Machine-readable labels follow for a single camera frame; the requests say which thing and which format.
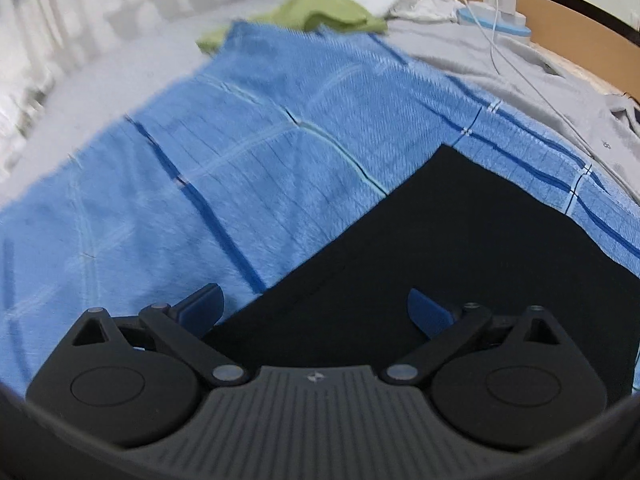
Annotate blue checked blanket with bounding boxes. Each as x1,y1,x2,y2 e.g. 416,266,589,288
1,22,639,392

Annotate grey bed sheet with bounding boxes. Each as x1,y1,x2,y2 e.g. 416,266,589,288
1,0,639,198

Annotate green cloth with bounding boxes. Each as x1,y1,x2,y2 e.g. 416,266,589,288
195,0,388,56

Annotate blue white power strip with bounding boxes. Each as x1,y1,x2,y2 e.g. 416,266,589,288
457,1,532,41

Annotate white sheer curtain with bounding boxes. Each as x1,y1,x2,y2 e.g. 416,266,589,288
1,0,192,176

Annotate white charger cable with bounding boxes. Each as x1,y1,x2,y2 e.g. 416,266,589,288
454,0,640,196

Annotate black pants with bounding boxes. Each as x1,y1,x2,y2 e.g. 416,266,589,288
205,148,639,401

